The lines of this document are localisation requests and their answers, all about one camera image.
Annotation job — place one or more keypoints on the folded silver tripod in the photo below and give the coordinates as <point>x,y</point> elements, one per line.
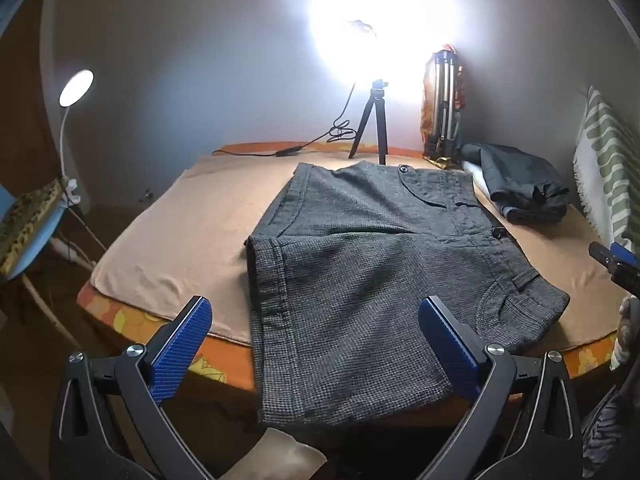
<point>443,105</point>

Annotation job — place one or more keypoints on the grey checked pants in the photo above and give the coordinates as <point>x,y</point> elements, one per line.
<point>350,270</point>

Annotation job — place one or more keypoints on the person's striped patterned clothing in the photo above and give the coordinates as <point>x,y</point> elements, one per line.
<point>610,435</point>

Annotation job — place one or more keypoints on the patterned chair cushion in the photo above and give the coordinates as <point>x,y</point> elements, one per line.
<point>25,220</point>

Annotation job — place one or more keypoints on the person's right forearm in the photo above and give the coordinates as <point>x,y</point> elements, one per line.
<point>627,335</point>

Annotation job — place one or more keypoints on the blue-grey folded garment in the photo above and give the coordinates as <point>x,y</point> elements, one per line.
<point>525,216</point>

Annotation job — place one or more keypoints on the white gooseneck desk lamp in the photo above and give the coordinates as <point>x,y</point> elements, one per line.
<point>76,87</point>

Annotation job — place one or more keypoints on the pale translucent plastic piece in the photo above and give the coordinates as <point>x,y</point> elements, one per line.
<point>290,455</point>

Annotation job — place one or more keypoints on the green striped white pillow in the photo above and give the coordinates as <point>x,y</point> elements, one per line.
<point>605,170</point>

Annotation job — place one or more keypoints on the beige blanket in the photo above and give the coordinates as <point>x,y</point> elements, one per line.
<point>190,230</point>

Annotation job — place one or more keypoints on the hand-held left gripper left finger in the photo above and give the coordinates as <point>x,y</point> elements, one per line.
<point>181,342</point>

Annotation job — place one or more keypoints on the small black tripod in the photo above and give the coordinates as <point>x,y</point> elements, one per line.
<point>378,110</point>

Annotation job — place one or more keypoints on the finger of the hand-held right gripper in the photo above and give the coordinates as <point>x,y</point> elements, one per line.
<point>625,254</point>
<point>602,255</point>

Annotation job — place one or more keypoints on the dark folded pants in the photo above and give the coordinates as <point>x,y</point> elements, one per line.
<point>515,175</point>

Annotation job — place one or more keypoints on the blue chair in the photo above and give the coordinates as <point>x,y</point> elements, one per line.
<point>45,242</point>

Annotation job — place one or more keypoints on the white rolled cloth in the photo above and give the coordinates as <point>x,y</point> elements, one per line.
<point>477,176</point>

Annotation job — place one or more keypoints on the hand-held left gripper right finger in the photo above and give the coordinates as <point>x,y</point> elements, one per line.
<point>450,350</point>

